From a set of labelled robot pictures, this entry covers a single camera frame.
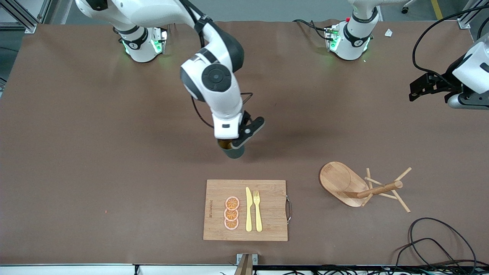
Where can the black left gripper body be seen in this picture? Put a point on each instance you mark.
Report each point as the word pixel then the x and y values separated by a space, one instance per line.
pixel 445 84

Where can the dark green cup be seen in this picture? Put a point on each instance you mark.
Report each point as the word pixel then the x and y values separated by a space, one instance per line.
pixel 233 153

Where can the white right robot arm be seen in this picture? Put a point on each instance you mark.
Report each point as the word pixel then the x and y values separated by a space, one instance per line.
pixel 217 95

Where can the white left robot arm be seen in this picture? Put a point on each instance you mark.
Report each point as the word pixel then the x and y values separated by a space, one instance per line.
pixel 353 38

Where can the wooden cup rack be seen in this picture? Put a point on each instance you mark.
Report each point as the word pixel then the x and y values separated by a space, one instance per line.
pixel 338 181

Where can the black chair caster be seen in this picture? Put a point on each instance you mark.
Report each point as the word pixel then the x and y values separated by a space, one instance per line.
pixel 408 7

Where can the bamboo cutting board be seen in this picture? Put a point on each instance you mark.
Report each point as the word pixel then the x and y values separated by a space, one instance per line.
pixel 267 214

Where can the yellow plastic fork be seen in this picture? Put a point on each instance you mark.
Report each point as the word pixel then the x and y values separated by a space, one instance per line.
pixel 258 217

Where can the yellow plastic knife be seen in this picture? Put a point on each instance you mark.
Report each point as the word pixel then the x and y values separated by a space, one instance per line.
pixel 248 214

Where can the orange slice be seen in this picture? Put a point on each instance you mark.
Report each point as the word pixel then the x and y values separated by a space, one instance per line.
pixel 232 203

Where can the brown table mat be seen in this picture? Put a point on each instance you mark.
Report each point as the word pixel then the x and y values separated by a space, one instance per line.
pixel 114 133

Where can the aluminium frame profile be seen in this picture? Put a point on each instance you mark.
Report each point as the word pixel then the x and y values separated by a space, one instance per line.
pixel 468 19
pixel 26 21

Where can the metal bracket with wooden bar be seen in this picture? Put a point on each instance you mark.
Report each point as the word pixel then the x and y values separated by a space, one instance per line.
pixel 246 263

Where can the white table edge rail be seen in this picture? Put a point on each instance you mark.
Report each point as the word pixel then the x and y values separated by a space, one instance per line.
pixel 76 270

